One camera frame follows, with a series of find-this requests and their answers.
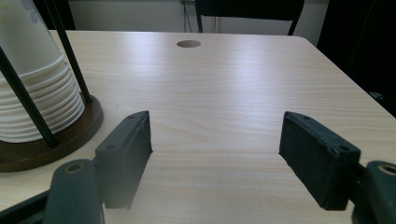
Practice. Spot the cup holder with wooden base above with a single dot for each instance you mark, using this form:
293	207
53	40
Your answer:
62	133

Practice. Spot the stack of white paper cups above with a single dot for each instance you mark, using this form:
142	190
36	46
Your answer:
34	77

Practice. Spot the black chair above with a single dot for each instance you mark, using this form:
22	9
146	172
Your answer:
249	12

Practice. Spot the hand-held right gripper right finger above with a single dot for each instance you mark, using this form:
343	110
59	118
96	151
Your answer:
317	161

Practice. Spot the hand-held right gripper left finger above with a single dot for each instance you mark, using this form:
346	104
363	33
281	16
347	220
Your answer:
124	161

